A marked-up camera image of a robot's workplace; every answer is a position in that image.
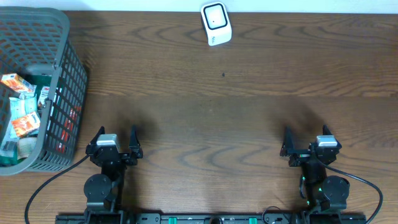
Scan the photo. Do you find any teal wet wipes packet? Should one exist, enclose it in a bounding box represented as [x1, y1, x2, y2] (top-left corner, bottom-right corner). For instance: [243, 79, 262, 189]
[9, 97, 37, 121]

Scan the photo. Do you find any grey plastic shopping basket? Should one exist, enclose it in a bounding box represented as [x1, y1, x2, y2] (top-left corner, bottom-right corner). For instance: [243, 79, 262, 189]
[1, 7, 88, 176]

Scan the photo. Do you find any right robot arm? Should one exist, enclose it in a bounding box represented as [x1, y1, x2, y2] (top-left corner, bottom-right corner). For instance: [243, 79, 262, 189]
[280, 126, 350, 223]

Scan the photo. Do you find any beige packet in basket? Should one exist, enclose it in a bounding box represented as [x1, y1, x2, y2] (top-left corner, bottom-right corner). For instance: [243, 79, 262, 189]
[17, 137, 37, 160]

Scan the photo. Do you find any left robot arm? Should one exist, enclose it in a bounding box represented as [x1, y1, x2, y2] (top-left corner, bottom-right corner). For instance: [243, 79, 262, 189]
[84, 126, 143, 223]

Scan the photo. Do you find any white barcode scanner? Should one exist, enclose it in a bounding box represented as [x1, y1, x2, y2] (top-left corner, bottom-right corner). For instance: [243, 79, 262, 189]
[200, 1, 233, 46]

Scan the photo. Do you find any small orange snack box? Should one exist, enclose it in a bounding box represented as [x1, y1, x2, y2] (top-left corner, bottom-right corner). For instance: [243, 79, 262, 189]
[11, 111, 40, 138]

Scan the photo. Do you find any green white 3M package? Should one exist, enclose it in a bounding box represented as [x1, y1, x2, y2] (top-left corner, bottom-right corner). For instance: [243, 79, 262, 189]
[21, 75, 52, 116]

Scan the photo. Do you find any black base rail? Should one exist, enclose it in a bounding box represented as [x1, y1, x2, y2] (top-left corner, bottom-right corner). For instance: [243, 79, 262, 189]
[55, 211, 366, 224]

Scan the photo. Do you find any orange box in basket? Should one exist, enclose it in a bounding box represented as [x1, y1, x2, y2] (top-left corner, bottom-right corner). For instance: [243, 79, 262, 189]
[1, 73, 34, 93]

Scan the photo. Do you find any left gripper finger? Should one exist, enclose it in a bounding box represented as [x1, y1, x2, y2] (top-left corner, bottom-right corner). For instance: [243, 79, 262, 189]
[129, 125, 143, 159]
[90, 126, 105, 146]

